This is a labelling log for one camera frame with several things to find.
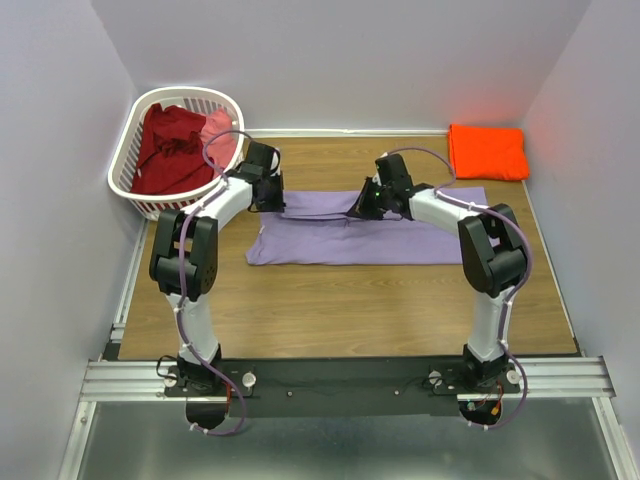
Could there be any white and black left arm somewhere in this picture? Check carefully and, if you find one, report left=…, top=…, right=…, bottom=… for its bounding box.
left=149, top=141, right=285, bottom=396

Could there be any dark red t shirt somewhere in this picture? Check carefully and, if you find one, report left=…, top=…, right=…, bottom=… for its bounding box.
left=131, top=103, right=214, bottom=196

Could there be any white plastic laundry basket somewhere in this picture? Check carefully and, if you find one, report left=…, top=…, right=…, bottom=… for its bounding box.
left=107, top=86, right=245, bottom=221

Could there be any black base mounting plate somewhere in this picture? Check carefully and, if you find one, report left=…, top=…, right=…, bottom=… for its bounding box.
left=156, top=356, right=520, bottom=420

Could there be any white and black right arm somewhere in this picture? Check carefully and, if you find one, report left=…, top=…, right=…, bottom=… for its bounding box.
left=347, top=151, right=532, bottom=392

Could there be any lavender t shirt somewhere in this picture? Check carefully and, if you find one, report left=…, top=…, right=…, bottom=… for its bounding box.
left=246, top=191, right=462, bottom=266

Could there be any pink t shirt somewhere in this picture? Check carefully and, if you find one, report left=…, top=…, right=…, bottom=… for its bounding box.
left=200, top=108, right=237, bottom=171

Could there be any folded orange t shirt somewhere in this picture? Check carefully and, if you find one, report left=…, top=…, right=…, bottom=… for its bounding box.
left=448, top=124, right=530, bottom=182

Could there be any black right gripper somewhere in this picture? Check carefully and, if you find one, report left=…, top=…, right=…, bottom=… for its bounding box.
left=345, top=176, right=391, bottom=221

